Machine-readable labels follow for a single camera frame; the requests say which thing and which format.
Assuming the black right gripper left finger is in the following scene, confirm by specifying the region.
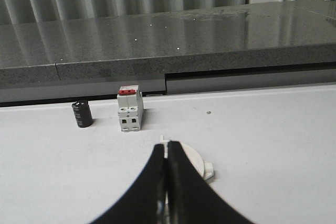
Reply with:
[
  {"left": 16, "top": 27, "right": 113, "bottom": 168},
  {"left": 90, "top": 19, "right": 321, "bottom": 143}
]
[{"left": 93, "top": 144, "right": 166, "bottom": 223}]

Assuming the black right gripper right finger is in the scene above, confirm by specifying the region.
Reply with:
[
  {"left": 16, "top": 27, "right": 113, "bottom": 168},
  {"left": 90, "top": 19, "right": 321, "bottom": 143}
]
[{"left": 167, "top": 141, "right": 251, "bottom": 223}]

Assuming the black cylindrical capacitor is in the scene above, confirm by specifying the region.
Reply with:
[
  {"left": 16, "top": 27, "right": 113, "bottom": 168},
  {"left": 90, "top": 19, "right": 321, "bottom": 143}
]
[{"left": 71, "top": 100, "right": 93, "bottom": 128}]

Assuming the grey stone countertop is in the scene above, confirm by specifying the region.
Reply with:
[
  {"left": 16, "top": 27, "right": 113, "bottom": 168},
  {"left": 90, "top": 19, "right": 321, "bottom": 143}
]
[{"left": 1, "top": 0, "right": 335, "bottom": 87}]

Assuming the white circuit breaker red switch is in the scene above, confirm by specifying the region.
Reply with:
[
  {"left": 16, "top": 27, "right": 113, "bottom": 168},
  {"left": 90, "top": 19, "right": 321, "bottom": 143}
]
[{"left": 117, "top": 85, "right": 144, "bottom": 132}]

